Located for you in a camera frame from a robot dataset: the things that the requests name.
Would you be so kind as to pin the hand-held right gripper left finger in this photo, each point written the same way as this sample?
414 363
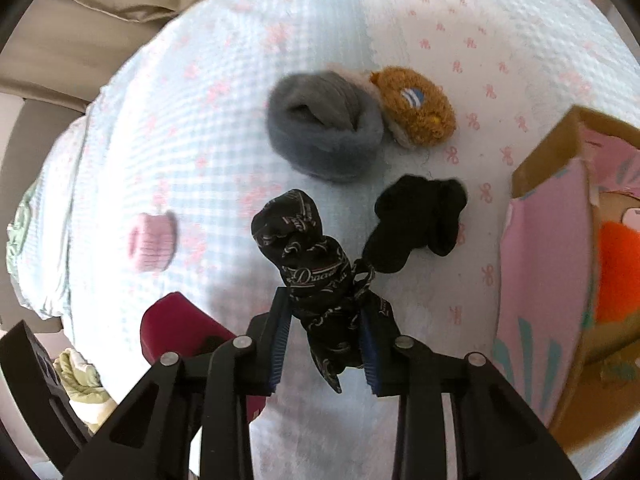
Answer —
280 345

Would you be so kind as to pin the brown fuzzy sock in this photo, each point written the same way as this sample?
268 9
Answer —
415 110

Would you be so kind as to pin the pink printed cardboard box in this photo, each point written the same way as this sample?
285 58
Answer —
540 280

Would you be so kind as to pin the pink rolled sock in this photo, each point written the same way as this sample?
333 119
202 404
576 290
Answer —
152 240

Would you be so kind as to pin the green and white cloth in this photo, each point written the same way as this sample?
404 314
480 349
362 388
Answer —
82 385

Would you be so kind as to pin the plain black sock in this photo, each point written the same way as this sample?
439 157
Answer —
415 220

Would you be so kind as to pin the orange soft cloth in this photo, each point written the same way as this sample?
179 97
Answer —
620 270

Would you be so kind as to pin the seersucker blanket with pink bows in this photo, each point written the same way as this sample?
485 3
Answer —
200 110

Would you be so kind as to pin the black printed sock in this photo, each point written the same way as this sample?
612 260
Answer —
305 260

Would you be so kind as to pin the green quilted cloth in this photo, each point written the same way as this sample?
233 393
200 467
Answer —
17 235

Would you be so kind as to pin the maroon soft block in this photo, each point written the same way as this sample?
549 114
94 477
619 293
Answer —
175 325

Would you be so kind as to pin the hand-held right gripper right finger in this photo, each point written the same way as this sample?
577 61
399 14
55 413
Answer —
372 360

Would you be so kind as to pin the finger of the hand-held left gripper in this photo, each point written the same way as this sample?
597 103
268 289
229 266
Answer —
35 385

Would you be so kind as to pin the grey rolled sock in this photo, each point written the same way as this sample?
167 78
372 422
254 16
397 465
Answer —
320 140

